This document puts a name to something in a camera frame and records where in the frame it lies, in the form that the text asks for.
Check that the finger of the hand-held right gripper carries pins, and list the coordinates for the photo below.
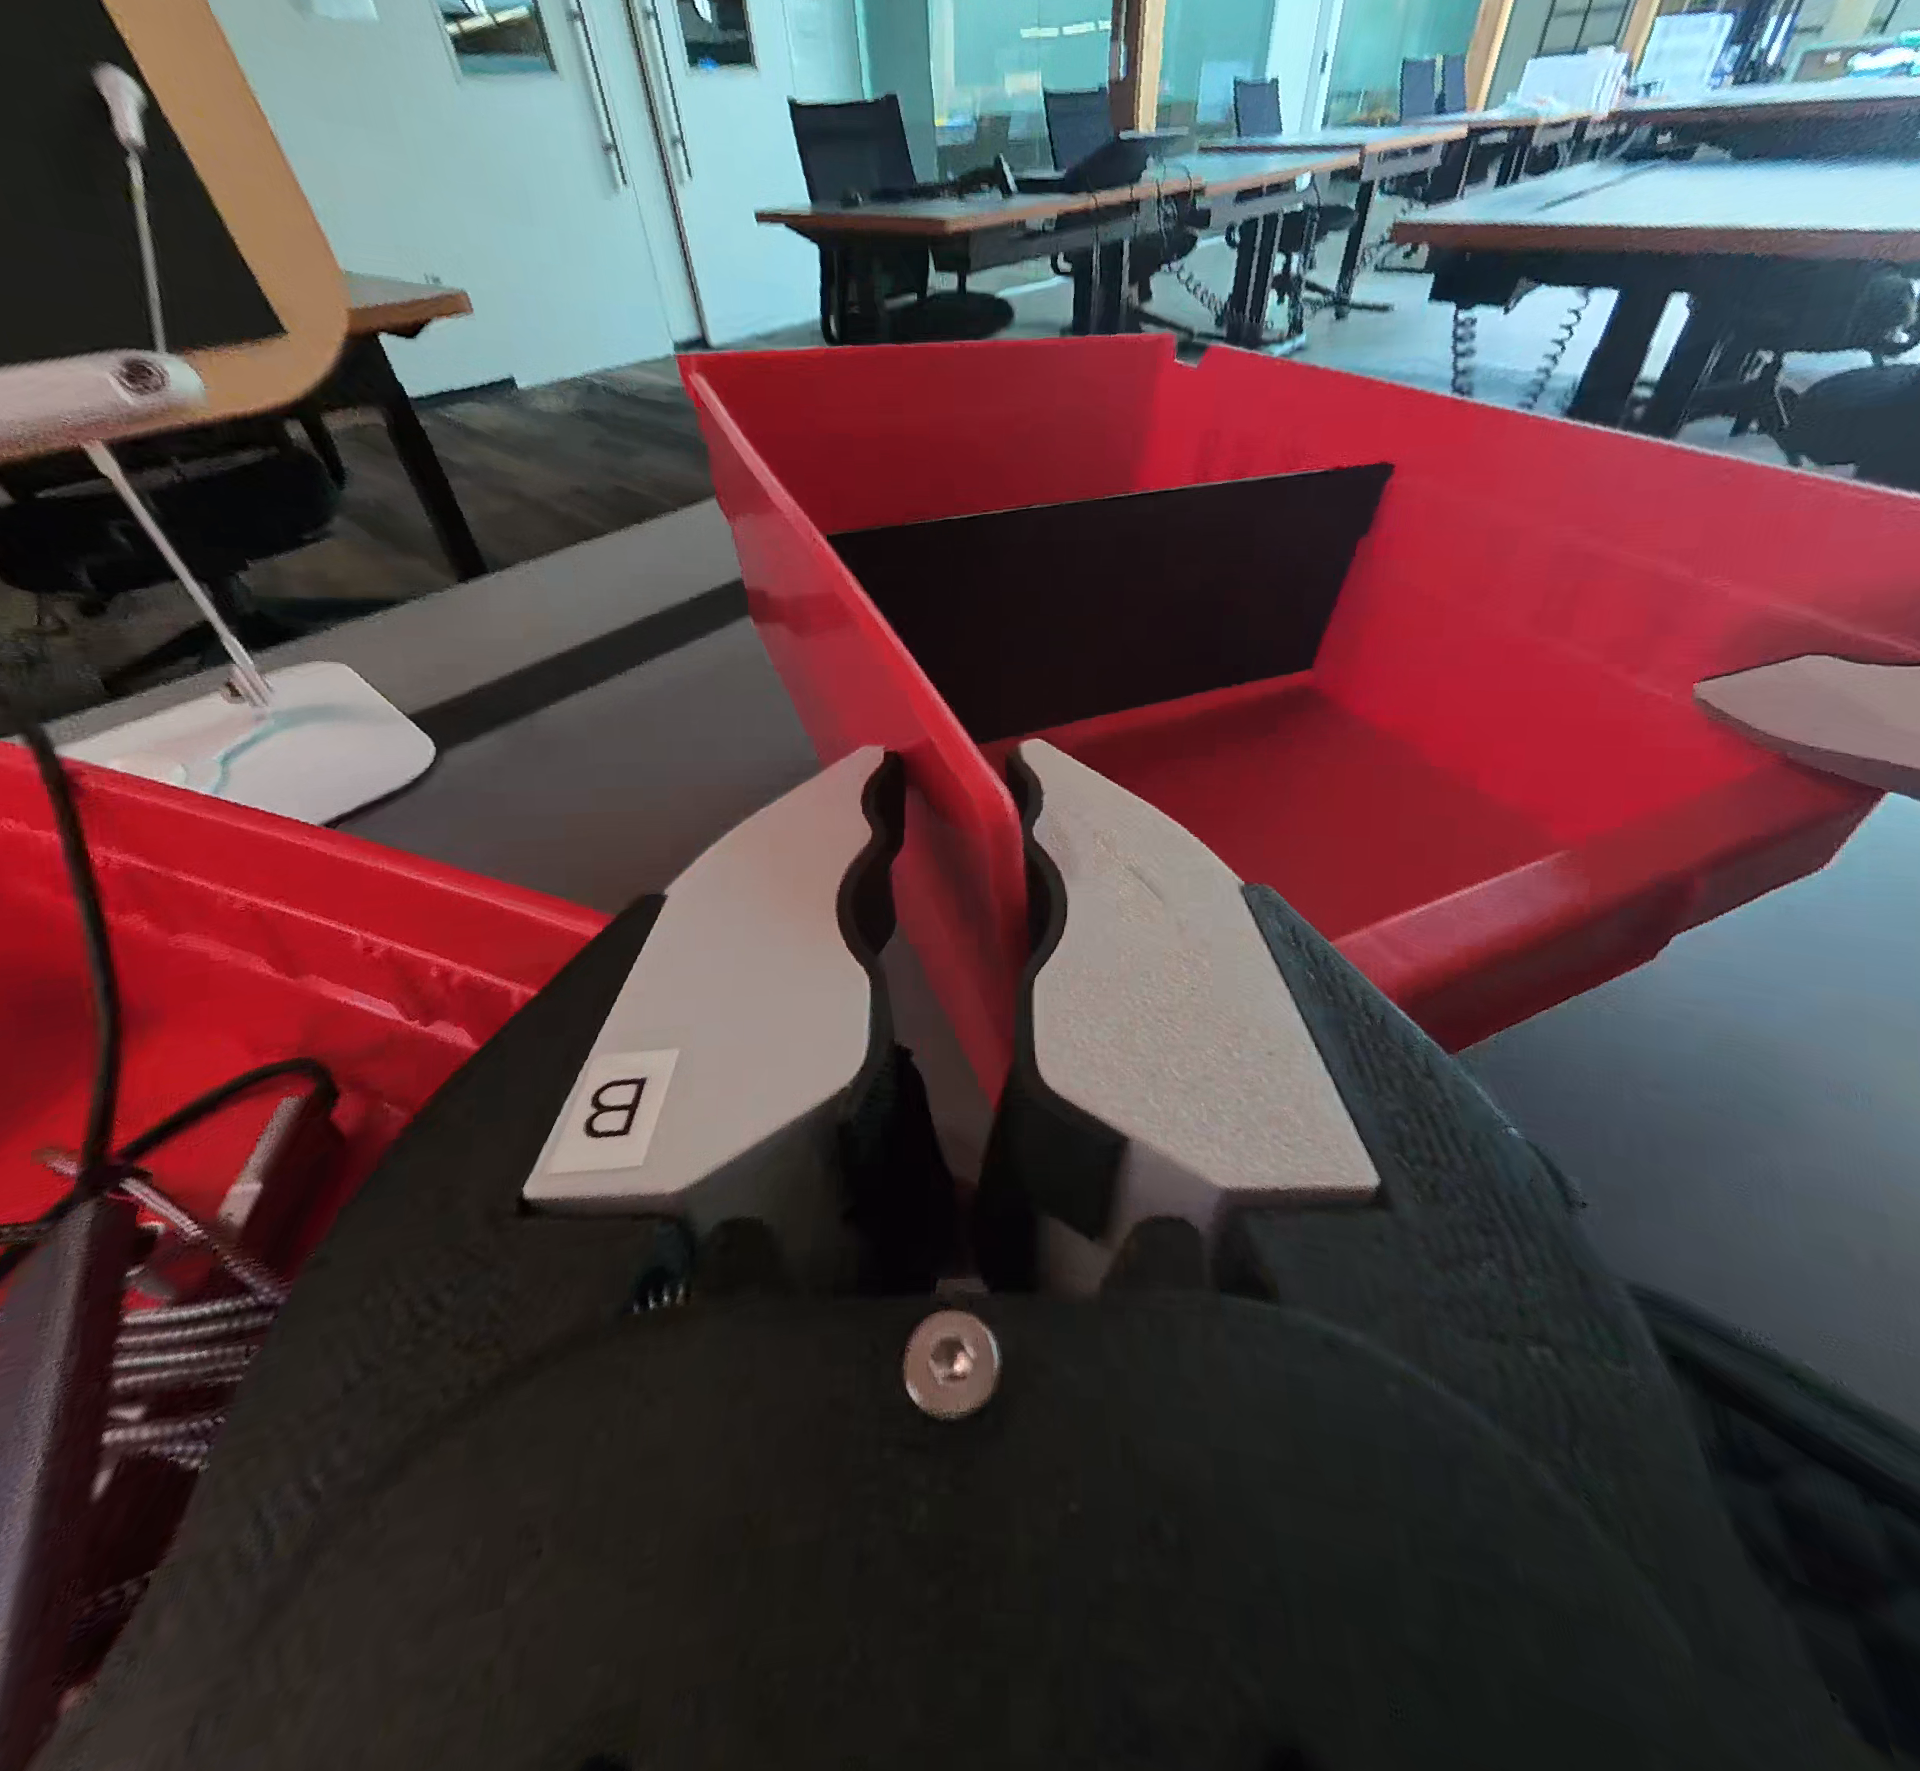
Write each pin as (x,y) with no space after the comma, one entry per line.
(1846,718)

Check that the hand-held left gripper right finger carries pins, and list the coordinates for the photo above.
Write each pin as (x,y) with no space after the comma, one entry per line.
(1186,1052)

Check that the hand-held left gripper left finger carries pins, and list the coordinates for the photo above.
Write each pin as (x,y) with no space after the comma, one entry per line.
(719,1036)

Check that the red plastic bin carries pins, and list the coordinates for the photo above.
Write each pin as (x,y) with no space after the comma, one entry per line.
(303,928)
(1350,824)

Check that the long dark office desk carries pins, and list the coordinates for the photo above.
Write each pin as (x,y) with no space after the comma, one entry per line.
(1654,208)

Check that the wooden desk with black legs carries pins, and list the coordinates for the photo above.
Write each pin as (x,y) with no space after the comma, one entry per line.
(405,300)

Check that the white door with window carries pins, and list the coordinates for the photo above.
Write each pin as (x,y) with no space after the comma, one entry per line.
(753,180)
(512,196)

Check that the black office chair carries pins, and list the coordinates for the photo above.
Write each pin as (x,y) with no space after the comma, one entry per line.
(1079,125)
(849,152)

